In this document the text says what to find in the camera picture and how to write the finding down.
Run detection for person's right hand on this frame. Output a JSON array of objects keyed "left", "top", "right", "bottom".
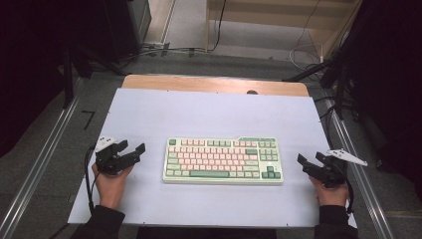
[{"left": 309, "top": 175, "right": 350, "bottom": 208}]

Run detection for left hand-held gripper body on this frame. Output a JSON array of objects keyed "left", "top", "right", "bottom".
[{"left": 94, "top": 135, "right": 141, "bottom": 176}]

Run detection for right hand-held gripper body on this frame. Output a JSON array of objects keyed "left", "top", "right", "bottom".
[{"left": 303, "top": 147, "right": 369, "bottom": 189}]

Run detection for light wooden shelf unit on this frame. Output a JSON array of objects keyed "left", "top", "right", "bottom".
[{"left": 204, "top": 0, "right": 363, "bottom": 63}]

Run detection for black cabinet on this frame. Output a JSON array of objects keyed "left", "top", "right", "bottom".
[{"left": 102, "top": 0, "right": 153, "bottom": 65}]

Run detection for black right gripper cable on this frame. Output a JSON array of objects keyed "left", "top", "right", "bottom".
[{"left": 343, "top": 178, "right": 355, "bottom": 215}]

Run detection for white floor cable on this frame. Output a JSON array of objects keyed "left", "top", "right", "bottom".
[{"left": 289, "top": 0, "right": 325, "bottom": 73}]

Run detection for person's left hand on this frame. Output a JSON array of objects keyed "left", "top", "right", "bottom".
[{"left": 92, "top": 162, "right": 135, "bottom": 211}]

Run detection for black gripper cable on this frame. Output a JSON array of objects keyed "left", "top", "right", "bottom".
[
  {"left": 343, "top": 178, "right": 355, "bottom": 215},
  {"left": 84, "top": 144, "right": 102, "bottom": 215}
]

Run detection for aluminium floor rail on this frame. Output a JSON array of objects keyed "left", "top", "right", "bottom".
[
  {"left": 0, "top": 95, "right": 82, "bottom": 239},
  {"left": 325, "top": 99, "right": 396, "bottom": 239}
]

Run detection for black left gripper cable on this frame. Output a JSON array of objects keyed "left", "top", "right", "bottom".
[{"left": 84, "top": 144, "right": 102, "bottom": 215}]

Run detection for green and cream keyboard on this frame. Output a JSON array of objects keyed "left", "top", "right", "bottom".
[{"left": 161, "top": 135, "right": 285, "bottom": 185}]

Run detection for grey floor cables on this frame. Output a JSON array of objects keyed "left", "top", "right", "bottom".
[{"left": 122, "top": 41, "right": 207, "bottom": 61}]

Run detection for black hanging cable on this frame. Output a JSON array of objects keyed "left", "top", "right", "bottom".
[{"left": 210, "top": 0, "right": 229, "bottom": 53}]

